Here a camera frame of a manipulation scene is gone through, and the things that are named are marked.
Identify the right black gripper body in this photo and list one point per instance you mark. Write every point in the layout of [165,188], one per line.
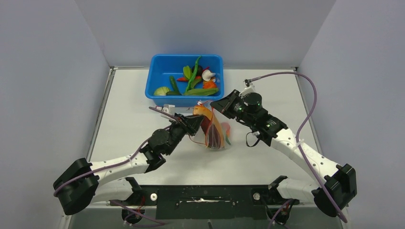
[235,107]

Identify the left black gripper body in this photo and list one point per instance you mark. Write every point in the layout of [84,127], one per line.
[180,128]

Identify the clear zip top bag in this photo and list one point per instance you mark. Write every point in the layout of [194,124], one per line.
[206,103]

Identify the long green bean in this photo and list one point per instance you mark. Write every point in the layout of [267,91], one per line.
[227,139]

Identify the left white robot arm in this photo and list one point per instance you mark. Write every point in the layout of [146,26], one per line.
[83,182]

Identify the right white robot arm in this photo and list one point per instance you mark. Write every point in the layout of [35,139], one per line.
[334,185]

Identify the dark green cucumber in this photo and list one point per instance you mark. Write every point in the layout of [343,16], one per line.
[174,85]

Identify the flat green leaf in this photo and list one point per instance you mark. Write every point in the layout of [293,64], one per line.
[201,92]

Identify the pale green cabbage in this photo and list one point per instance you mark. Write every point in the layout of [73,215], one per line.
[161,91]

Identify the orange carrot piece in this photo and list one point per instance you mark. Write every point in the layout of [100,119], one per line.
[209,85]

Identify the blue plastic bin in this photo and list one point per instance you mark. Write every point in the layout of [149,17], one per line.
[163,66]

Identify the white mushroom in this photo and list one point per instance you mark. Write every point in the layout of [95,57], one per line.
[207,75]

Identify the red chili pepper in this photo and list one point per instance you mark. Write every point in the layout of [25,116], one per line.
[183,79]

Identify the upright green bean pod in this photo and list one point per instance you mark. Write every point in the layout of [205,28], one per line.
[193,75]

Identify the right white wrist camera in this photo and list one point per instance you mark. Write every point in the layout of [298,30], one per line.
[248,89]

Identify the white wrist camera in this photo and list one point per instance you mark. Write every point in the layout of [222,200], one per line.
[167,109]
[248,89]

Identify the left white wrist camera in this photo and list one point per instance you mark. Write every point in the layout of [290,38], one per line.
[167,109]

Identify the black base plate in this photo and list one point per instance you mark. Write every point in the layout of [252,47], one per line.
[205,201]

